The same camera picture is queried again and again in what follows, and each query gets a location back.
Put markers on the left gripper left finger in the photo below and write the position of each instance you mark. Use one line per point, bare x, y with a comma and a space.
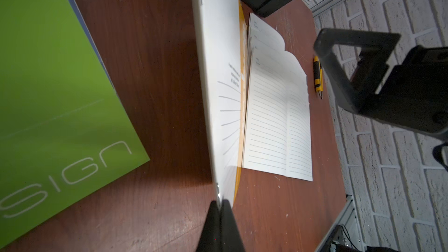
210, 239

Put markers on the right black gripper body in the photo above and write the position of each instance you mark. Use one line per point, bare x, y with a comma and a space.
415, 94

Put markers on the open white lined notebook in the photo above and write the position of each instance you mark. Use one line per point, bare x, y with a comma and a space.
278, 133

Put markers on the yellow white cover notebook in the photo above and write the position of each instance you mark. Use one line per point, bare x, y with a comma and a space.
220, 35

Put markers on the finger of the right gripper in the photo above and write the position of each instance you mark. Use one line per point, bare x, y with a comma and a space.
355, 90

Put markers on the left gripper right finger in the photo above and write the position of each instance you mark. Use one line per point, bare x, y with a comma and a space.
230, 239

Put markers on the purple cover notebook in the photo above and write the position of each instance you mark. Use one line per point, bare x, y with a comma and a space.
81, 20

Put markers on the yellow utility knife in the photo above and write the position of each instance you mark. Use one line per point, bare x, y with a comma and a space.
318, 76

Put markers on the green cover notebook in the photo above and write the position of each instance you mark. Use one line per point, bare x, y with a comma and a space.
64, 132

